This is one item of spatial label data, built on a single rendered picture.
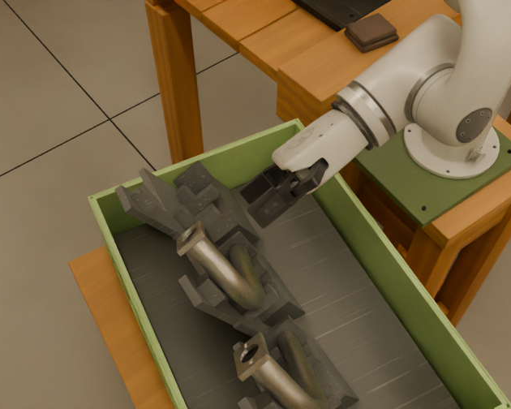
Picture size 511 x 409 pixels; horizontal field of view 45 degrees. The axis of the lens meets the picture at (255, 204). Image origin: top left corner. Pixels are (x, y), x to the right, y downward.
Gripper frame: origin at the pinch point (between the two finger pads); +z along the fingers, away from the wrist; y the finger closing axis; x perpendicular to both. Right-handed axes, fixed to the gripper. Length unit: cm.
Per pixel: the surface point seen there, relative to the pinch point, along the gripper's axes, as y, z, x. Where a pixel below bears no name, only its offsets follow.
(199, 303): 3.2, 12.7, 4.3
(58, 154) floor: -170, 56, -19
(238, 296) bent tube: 0.3, 9.2, 7.9
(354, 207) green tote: -26.7, -11.2, 18.8
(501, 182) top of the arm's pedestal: -40, -38, 39
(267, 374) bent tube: 13.4, 10.1, 12.0
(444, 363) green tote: -10.6, -6.1, 42.3
